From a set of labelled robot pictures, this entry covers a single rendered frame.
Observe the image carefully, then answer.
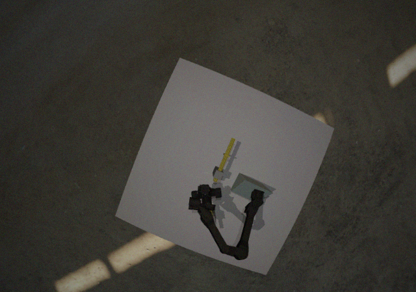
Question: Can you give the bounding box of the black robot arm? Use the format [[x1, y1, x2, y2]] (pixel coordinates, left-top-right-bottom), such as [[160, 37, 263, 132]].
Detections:
[[188, 185, 265, 260]]

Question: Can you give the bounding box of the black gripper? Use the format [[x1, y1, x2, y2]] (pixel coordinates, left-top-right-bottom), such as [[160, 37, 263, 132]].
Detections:
[[191, 186, 222, 200]]

